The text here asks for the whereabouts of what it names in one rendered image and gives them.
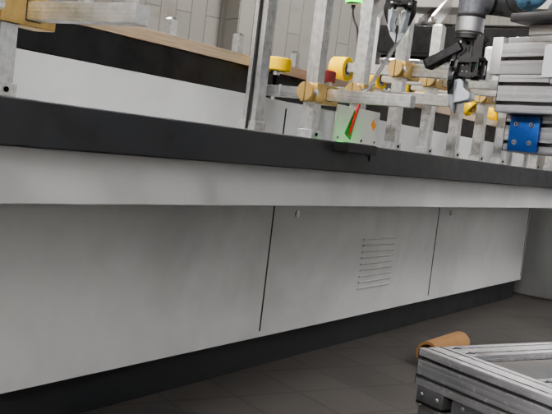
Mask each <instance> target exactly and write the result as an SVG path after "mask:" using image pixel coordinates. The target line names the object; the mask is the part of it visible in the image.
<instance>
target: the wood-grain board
mask: <svg viewBox="0 0 552 414"><path fill-rule="evenodd" d="M76 25H80V24H76ZM82 26H85V27H89V28H92V29H96V30H102V31H106V32H109V33H113V34H116V35H122V36H126V37H129V38H133V39H138V40H142V41H146V42H150V43H153V44H159V45H163V46H166V47H169V48H175V49H179V50H182V51H187V52H190V53H196V54H199V55H203V56H206V57H210V58H216V59H219V60H223V61H227V62H233V63H236V64H240V65H243V66H247V67H248V66H249V61H250V56H249V55H245V54H243V53H237V52H233V51H230V50H227V49H224V48H218V47H215V46H212V45H208V44H203V43H200V42H196V41H193V40H189V39H184V38H181V37H177V36H174V35H170V34H165V33H162V32H158V31H156V30H150V29H146V28H143V27H140V26H124V25H82ZM306 73H307V71H305V70H302V69H299V68H295V67H291V71H290V72H280V75H284V76H290V77H293V78H297V79H300V80H304V81H305V80H306ZM348 83H351V82H348V81H345V80H339V79H336V78H335V83H334V84H333V85H332V86H334V87H346V86H347V85H348ZM415 108H420V109H422V105H420V104H415ZM435 112H436V113H441V114H444V115H448V116H450V112H451V110H450V108H446V107H440V106H436V110H435ZM475 117H476V115H473V114H471V115H469V116H465V114H463V117H462V119H464V120H468V121H472V122H474V121H475ZM486 125H488V126H492V127H496V125H497V121H495V120H491V119H488V118H487V122H486Z"/></svg>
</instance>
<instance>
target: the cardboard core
mask: <svg viewBox="0 0 552 414"><path fill-rule="evenodd" d="M469 345H470V339H469V337H468V336H467V335H466V334H465V333H464V332H461V331H457V332H453V333H449V334H446V335H444V336H441V337H437V338H433V339H431V340H428V341H425V342H423V343H420V344H419V345H418V346H417V348H416V358H417V359H418V352H419V348H420V347H450V346H469Z"/></svg>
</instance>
